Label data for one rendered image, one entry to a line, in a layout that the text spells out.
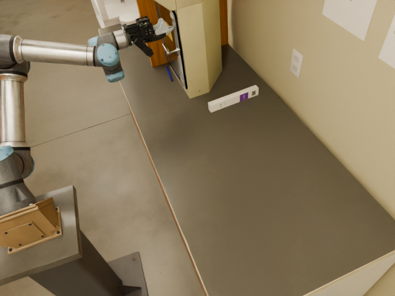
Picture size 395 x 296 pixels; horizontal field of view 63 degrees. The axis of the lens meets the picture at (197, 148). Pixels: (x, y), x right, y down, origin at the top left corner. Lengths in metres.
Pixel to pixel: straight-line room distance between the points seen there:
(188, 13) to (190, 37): 0.11
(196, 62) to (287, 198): 0.75
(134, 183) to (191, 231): 1.41
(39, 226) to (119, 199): 1.29
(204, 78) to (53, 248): 1.00
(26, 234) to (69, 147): 1.80
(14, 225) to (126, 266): 1.10
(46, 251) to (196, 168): 0.64
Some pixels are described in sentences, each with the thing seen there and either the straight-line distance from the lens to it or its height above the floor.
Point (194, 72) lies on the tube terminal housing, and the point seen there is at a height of 1.09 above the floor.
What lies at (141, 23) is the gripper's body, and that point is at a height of 1.38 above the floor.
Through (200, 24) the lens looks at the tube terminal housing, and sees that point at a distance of 1.48.
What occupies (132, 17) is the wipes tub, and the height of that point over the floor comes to 1.09.
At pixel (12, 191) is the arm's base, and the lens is 1.25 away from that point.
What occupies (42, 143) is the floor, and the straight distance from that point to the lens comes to 3.22.
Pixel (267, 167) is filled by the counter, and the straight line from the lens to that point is 1.35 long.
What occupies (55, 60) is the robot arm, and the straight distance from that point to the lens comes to 1.30.
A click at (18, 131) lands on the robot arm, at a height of 1.19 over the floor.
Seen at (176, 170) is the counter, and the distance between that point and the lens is 1.36.
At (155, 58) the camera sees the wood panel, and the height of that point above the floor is 0.99.
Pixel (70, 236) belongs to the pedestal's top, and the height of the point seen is 0.94.
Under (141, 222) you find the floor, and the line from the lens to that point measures 2.36.
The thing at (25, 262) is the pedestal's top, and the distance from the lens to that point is 1.36.
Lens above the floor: 2.01
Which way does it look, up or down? 49 degrees down
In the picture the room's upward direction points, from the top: 8 degrees counter-clockwise
